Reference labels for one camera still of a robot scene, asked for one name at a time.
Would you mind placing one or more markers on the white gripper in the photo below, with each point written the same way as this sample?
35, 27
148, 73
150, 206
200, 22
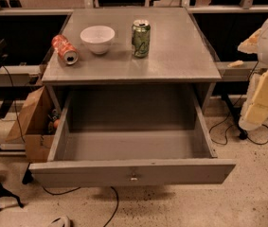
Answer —
254, 112

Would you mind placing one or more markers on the green soda can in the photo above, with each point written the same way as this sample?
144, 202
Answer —
141, 33

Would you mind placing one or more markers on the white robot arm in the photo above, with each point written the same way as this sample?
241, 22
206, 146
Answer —
254, 110

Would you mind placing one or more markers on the grey open top drawer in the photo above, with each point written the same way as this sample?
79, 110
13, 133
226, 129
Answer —
130, 137

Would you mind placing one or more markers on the orange soda can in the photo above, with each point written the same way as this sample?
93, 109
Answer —
65, 50

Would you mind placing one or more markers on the small yellow foam piece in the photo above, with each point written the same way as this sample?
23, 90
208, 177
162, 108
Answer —
237, 63

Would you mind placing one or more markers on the white bowl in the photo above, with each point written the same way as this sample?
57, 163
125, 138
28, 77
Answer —
98, 39

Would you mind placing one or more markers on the cardboard box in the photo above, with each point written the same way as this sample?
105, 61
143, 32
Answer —
31, 128

